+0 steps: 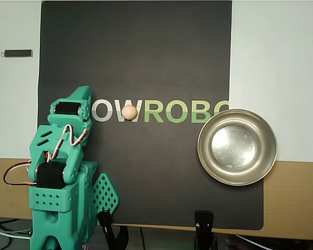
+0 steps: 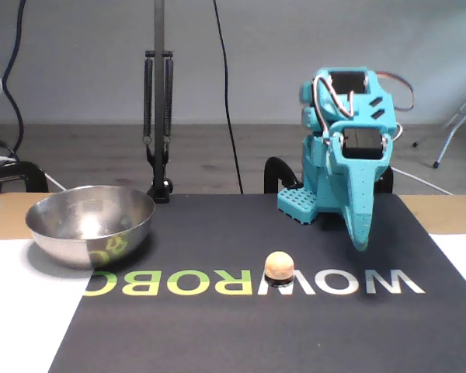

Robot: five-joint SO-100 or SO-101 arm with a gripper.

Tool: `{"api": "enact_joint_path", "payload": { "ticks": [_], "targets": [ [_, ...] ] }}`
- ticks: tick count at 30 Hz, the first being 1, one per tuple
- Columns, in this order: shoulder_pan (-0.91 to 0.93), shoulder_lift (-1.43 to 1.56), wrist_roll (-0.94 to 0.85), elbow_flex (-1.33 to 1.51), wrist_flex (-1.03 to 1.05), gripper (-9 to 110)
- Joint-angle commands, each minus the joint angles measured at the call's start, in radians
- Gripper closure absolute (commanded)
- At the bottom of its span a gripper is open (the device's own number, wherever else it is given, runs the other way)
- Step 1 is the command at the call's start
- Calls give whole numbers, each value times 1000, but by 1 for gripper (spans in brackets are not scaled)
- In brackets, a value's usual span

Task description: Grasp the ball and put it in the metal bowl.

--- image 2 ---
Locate teal gripper black servo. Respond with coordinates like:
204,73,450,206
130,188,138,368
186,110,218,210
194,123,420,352
325,120,394,253

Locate wooden ball with black ring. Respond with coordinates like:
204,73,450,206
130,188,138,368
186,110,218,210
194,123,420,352
264,251,294,288

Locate metal bowl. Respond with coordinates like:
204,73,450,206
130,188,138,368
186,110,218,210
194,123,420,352
25,185,156,271

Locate white folding stand legs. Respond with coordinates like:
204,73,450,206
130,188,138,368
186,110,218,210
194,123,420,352
411,79,466,169

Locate black mat with WOWROBO print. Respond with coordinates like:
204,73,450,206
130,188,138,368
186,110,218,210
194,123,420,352
48,193,466,373

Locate black spring lamp stand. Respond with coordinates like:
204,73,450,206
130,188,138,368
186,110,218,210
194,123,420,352
142,0,176,205

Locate arm servo wire harness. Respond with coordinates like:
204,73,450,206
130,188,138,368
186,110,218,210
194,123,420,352
374,71,416,113

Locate gripper servo wire loop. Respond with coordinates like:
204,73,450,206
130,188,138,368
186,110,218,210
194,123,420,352
311,75,355,136

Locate thin black hanging cable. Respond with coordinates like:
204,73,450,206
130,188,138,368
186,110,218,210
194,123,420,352
212,0,245,194

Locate short white cable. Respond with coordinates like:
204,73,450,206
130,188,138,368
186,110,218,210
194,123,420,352
42,173,69,192

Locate black cable loop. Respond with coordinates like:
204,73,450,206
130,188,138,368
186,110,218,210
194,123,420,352
0,136,21,161

